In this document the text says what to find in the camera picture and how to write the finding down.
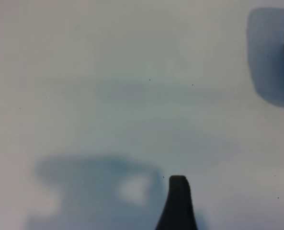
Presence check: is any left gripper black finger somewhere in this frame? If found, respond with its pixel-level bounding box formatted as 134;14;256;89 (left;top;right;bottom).
155;175;197;230

